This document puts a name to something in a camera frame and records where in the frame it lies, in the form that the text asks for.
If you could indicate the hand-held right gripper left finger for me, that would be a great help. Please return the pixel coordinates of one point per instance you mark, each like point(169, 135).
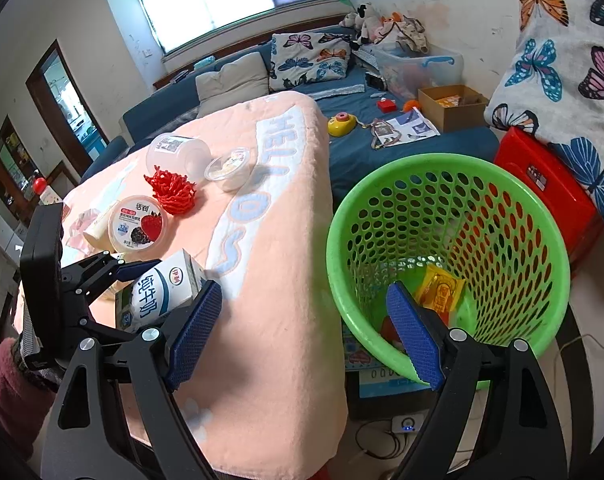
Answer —
point(192, 332)

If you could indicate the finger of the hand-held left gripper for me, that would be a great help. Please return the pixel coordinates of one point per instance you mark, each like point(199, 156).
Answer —
point(109, 331)
point(132, 270)

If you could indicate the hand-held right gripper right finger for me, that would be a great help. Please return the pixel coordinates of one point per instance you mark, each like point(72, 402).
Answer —
point(412, 332)

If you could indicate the white and blue milk carton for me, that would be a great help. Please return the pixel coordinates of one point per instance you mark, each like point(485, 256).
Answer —
point(167, 285)

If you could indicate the green plastic basket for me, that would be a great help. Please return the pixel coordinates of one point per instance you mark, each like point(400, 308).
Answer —
point(362, 270)

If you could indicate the person's left forearm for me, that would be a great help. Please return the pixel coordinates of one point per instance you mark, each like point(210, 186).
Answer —
point(7, 390)

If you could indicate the red wrapper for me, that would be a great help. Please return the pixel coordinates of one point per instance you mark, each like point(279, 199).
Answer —
point(389, 332)

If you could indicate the berry label yogurt cup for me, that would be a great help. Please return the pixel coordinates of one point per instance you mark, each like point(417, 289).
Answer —
point(139, 225)

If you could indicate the yellow snack packet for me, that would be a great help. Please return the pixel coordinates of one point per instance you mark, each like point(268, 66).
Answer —
point(439, 290)

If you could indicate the small cream bottle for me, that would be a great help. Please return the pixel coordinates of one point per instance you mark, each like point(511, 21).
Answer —
point(97, 227)

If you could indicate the blue printed box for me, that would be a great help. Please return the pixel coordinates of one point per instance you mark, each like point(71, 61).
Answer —
point(376, 380)

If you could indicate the red cap bottle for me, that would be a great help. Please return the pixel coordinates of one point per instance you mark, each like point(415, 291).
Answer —
point(41, 187)

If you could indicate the red foam fruit net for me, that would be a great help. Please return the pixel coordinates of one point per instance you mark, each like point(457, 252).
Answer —
point(174, 192)

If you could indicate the white power adapter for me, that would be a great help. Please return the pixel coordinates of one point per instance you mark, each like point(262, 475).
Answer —
point(407, 422)

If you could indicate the dark wooden cabinet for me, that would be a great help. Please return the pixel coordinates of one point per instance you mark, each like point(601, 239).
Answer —
point(12, 165)

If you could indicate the clear plastic jar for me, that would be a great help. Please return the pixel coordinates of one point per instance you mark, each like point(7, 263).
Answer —
point(182, 152)

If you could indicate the small clear lidded cup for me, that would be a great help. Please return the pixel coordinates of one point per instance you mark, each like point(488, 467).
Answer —
point(227, 167)

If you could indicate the dark framed doorway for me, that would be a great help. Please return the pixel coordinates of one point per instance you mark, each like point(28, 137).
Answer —
point(62, 100)

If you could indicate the blue sofa bed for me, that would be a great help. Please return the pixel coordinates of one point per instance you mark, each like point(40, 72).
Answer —
point(362, 162)

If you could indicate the red plastic stool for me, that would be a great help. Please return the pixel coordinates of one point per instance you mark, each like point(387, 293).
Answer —
point(556, 195)

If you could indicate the blue and white paper sheet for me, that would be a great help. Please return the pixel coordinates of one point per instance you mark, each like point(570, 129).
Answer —
point(416, 125)

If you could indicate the beige pillow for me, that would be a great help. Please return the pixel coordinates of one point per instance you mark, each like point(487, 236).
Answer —
point(232, 80)

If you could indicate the yellow round toy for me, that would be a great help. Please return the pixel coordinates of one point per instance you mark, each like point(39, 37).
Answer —
point(343, 125)

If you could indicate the cardboard box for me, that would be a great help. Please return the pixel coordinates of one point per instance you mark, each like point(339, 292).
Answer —
point(456, 117)

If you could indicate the teal tissue pack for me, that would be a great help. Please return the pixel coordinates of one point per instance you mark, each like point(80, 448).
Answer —
point(204, 62)

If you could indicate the orange ball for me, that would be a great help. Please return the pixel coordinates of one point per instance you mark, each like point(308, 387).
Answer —
point(411, 106)

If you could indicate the small red box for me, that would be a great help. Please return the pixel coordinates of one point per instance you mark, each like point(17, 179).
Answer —
point(385, 106)

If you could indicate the clear storage box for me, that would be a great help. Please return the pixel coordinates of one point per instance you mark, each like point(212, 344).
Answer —
point(416, 72)

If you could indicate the butterfly print pillow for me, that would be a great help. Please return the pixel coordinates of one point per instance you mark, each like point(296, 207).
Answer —
point(307, 60)

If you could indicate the grey keyboard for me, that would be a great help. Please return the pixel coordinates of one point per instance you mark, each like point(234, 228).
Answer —
point(365, 56)

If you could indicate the butterfly print quilt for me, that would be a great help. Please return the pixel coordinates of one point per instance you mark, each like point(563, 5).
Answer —
point(556, 70)

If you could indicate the pink plush toy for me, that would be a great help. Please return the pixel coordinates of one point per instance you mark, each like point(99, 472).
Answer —
point(387, 27)

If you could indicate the black and white plush cow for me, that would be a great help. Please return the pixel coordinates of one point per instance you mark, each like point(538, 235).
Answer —
point(367, 20)

